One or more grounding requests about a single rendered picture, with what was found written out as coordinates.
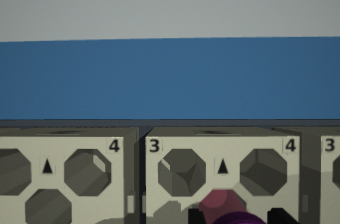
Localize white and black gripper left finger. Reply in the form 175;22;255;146
188;208;206;224

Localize beige bucket adapter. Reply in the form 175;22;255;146
274;126;340;224
0;127;20;133
142;127;299;224
0;127;140;224

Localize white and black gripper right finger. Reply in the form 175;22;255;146
267;208;300;224

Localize blue bench mat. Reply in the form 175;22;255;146
0;37;340;120

